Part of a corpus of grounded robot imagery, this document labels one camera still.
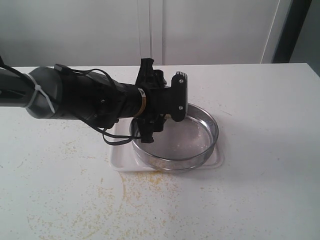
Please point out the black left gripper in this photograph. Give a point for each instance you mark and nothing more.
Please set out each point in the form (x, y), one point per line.
(153, 92)

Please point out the round steel mesh sieve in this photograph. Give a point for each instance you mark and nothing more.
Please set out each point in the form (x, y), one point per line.
(163, 154)

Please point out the white rectangular plastic tray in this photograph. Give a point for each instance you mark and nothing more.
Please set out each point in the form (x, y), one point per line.
(124, 159)

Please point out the white rice grains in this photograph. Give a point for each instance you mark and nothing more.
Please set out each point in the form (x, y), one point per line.
(196, 140)

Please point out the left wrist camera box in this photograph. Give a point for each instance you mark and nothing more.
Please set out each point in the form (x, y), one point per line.
(179, 94)

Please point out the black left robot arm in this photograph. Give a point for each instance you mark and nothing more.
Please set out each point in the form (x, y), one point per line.
(91, 96)

